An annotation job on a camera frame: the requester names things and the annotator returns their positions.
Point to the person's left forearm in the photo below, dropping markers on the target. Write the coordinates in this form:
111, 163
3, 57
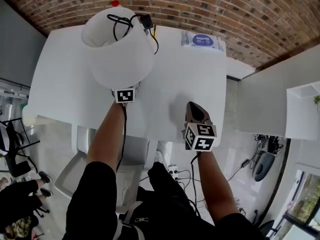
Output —
105, 139

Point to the black office chair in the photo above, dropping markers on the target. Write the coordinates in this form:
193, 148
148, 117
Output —
271, 230

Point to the person's black clothing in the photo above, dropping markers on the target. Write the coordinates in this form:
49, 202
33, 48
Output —
160, 209

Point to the yellow pen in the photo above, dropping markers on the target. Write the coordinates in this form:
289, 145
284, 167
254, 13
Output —
153, 32

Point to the wet wipes packet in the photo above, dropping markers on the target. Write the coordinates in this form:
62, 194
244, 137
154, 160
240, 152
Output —
202, 41

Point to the small green plant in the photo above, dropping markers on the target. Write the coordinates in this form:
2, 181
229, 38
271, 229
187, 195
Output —
317, 99

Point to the white shelf rack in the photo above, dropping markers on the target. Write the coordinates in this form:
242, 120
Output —
12, 89

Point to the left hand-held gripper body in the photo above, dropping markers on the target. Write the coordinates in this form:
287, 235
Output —
124, 96

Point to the person's right forearm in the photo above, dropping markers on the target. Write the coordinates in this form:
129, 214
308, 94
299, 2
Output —
215, 184

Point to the white bookshelf unit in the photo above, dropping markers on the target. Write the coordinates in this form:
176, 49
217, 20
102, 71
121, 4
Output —
275, 96

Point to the white office chair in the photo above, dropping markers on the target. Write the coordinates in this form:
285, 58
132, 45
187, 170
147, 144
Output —
130, 179

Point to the tangle of black electronics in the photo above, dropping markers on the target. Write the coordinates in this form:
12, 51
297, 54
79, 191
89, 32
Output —
268, 141

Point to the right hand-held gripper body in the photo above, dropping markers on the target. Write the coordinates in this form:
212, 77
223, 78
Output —
200, 134

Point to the grey oval device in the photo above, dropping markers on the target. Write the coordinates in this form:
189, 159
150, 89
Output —
262, 166

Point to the red-capped plastic bottle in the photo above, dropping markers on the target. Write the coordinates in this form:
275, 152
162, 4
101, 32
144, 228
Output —
115, 3

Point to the white lampshade with black cord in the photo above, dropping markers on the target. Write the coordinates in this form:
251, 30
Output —
120, 56

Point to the window with dark frame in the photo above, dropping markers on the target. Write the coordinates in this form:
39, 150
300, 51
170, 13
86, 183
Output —
305, 199

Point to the white desk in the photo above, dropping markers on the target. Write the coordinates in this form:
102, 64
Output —
190, 79

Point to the black folding chair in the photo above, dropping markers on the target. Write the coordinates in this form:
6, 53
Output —
17, 144

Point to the black swivel chair base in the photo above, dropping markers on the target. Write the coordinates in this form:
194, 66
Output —
41, 211

